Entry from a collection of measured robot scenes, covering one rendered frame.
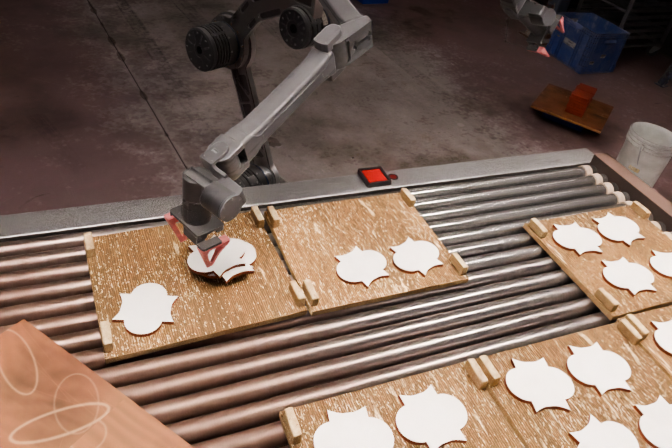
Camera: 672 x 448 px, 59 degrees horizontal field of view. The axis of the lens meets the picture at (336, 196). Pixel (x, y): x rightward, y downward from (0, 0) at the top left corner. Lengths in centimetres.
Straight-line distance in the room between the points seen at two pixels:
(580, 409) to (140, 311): 90
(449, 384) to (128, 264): 73
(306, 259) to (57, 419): 64
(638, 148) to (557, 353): 265
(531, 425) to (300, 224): 69
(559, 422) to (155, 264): 89
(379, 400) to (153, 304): 49
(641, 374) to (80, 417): 111
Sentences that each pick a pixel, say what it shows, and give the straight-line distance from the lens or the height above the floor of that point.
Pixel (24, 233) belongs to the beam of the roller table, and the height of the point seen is 91.
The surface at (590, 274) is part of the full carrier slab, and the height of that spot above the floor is 94.
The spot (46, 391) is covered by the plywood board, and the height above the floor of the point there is 104.
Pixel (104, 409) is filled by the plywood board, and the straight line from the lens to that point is 103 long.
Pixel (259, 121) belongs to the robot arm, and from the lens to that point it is 122.
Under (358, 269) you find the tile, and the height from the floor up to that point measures 95.
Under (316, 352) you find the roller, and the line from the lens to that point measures 125.
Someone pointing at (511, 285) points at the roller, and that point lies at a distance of 153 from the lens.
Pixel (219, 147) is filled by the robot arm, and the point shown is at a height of 125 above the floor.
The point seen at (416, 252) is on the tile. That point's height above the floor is 95.
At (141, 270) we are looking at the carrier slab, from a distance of 136.
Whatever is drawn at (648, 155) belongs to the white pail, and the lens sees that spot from 394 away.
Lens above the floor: 189
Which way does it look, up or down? 36 degrees down
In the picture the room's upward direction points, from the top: 11 degrees clockwise
